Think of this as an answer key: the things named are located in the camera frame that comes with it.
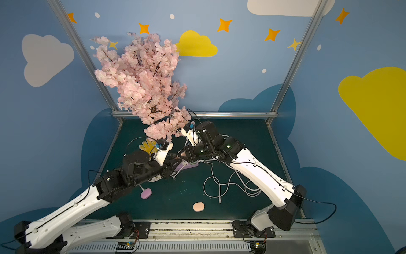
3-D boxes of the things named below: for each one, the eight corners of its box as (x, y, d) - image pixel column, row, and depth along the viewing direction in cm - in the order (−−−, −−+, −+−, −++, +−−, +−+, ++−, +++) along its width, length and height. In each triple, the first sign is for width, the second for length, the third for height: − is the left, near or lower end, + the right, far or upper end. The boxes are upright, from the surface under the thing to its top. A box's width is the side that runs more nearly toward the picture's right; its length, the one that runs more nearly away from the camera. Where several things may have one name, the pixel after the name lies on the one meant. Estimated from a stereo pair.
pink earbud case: (193, 211, 82) (192, 210, 80) (193, 203, 84) (193, 202, 83) (204, 211, 82) (204, 210, 80) (204, 203, 84) (204, 202, 83)
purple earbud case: (141, 198, 85) (140, 197, 83) (143, 190, 88) (142, 188, 86) (150, 198, 85) (149, 197, 83) (152, 190, 88) (151, 188, 86)
